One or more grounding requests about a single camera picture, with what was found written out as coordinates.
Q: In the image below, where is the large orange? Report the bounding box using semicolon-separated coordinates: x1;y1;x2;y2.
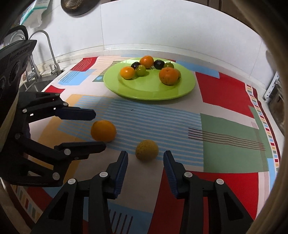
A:
159;67;179;85

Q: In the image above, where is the orange tangerine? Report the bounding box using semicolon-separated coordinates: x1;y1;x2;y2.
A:
139;56;154;69

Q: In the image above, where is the colourful patchwork tablecloth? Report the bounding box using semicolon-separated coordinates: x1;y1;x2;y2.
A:
9;55;282;234

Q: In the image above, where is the black frying pan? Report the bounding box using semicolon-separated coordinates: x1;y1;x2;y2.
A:
60;0;100;16

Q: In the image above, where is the pale yellow fruit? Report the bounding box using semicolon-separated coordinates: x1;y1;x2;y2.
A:
174;68;181;79

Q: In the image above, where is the small orange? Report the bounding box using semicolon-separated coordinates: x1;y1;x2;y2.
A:
120;66;136;80

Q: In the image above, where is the dark plum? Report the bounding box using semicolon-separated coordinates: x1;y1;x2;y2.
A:
131;61;140;70
153;59;165;70

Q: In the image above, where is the green lime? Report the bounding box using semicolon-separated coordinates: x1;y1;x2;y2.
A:
163;62;174;68

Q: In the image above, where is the chrome faucet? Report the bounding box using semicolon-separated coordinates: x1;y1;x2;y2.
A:
28;30;63;76
26;55;42;82

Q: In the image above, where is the yellow-green fruit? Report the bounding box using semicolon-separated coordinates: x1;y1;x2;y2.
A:
135;139;159;162

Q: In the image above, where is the white dish rack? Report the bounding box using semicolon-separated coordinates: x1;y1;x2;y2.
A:
263;72;280;103

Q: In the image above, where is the green plate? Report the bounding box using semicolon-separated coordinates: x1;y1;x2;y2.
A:
103;58;196;100

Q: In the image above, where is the orange mandarin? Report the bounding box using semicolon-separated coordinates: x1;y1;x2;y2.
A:
90;120;117;142

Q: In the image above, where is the green citrus fruit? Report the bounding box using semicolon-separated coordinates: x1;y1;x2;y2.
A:
135;64;147;77

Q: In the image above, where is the steel sink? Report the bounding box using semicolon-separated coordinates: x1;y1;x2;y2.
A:
19;75;57;92

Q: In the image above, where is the metal colander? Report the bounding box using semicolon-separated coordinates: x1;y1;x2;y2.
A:
61;0;83;10

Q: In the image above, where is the teal white box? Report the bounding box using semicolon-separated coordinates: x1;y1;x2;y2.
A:
19;0;50;28

